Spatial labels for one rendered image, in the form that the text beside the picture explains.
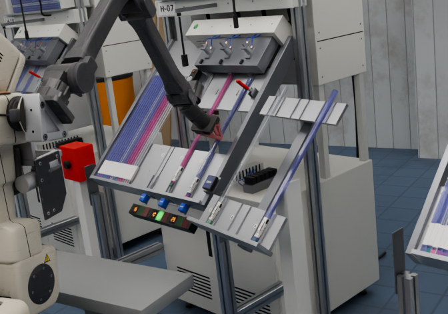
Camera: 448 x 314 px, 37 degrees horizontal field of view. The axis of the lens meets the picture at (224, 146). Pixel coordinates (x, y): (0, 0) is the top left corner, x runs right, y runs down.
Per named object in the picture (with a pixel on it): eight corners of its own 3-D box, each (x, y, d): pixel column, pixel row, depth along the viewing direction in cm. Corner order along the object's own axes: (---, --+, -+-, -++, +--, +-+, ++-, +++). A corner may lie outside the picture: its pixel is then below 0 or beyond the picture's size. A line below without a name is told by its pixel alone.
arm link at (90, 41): (103, -31, 191) (133, -36, 186) (125, 6, 200) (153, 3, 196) (38, 79, 164) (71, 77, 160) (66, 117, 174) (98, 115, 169)
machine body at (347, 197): (286, 356, 259) (271, 205, 244) (171, 307, 309) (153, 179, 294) (381, 291, 301) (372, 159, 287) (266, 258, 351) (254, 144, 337)
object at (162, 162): (208, 206, 225) (202, 201, 223) (99, 180, 272) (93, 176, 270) (233, 158, 231) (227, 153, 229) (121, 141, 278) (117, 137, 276)
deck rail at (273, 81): (215, 214, 225) (204, 205, 221) (211, 213, 226) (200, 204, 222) (301, 46, 247) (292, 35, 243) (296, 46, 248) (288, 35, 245)
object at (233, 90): (258, 119, 238) (251, 111, 235) (146, 109, 285) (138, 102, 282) (296, 45, 248) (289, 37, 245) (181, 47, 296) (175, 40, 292)
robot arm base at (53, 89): (14, 101, 158) (55, 99, 153) (28, 76, 162) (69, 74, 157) (33, 125, 164) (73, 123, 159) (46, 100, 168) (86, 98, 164)
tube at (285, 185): (256, 245, 183) (253, 243, 182) (253, 243, 184) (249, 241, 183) (338, 91, 194) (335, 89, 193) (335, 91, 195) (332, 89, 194)
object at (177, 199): (211, 213, 226) (198, 203, 222) (101, 186, 273) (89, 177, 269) (212, 210, 227) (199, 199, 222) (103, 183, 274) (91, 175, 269)
